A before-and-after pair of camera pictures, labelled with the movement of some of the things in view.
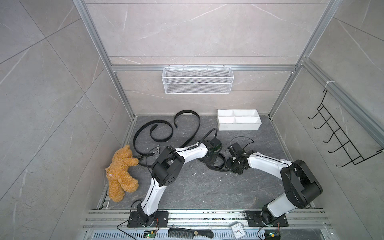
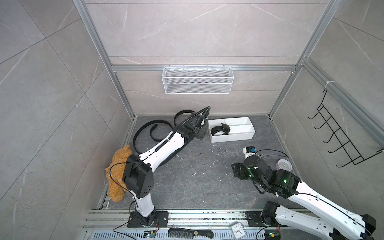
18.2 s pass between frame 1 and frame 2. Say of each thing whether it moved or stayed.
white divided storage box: moved
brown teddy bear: stayed
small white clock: stayed
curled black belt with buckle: stayed
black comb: stayed
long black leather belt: moved
